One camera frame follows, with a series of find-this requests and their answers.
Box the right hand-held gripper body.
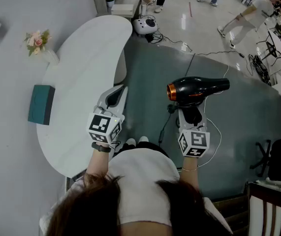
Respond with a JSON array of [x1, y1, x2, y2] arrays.
[[177, 112, 210, 158]]

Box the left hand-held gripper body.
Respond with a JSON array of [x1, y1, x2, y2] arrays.
[[87, 96, 126, 146]]

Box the black hair dryer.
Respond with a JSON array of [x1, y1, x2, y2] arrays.
[[158, 76, 230, 144]]

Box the white kidney-shaped table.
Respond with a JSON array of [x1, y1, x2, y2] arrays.
[[36, 15, 133, 179]]

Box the person's right forearm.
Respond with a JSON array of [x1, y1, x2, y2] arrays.
[[179, 155, 201, 191]]

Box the person's left forearm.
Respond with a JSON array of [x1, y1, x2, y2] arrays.
[[85, 144, 113, 181]]

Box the black wristband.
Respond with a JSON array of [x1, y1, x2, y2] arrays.
[[91, 142, 112, 153]]

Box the person's white shoes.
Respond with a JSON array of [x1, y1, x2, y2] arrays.
[[125, 136, 150, 148]]

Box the person's black trousers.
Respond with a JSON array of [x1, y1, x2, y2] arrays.
[[114, 141, 171, 158]]

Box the teal box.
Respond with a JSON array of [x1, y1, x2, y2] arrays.
[[28, 84, 56, 125]]

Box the white ribbed vase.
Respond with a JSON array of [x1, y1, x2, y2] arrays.
[[41, 49, 60, 64]]

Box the person's white shirt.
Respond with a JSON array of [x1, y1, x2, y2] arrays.
[[39, 147, 232, 234]]

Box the white round appliance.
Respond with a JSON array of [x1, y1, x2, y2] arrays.
[[132, 18, 158, 34]]

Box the black office chair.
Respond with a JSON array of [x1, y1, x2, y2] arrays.
[[250, 138, 281, 189]]

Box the pink flower bouquet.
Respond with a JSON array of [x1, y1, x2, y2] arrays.
[[23, 29, 52, 57]]

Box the white flat box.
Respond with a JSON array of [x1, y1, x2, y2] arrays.
[[110, 3, 133, 16]]

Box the dark wooden chair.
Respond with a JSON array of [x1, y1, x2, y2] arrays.
[[247, 181, 281, 236]]

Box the black folding stand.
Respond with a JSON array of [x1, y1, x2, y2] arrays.
[[255, 23, 281, 66]]

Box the long black floor cable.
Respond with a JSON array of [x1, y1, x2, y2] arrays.
[[162, 33, 246, 77]]

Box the black cable bundle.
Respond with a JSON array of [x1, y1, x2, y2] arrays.
[[139, 14, 167, 44]]

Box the tangled black cables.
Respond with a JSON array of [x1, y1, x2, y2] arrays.
[[248, 54, 272, 86]]

